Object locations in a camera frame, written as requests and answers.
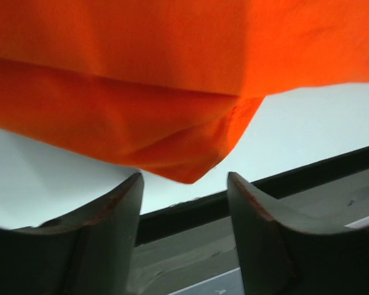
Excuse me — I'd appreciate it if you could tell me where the orange t shirt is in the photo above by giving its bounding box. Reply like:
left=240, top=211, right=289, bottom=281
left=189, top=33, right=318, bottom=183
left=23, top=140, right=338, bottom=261
left=0, top=1, right=369, bottom=184

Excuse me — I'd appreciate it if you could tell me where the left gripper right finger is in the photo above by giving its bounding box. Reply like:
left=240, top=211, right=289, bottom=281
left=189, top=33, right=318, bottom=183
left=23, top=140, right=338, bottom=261
left=227, top=172, right=369, bottom=294

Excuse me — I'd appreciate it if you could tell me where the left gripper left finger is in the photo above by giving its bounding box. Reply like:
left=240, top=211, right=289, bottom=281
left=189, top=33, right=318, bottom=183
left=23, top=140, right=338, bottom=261
left=0, top=173, right=144, bottom=295

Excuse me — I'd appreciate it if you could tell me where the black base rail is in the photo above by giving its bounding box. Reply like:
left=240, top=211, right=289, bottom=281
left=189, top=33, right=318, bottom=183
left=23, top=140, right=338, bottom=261
left=135, top=146, right=369, bottom=246

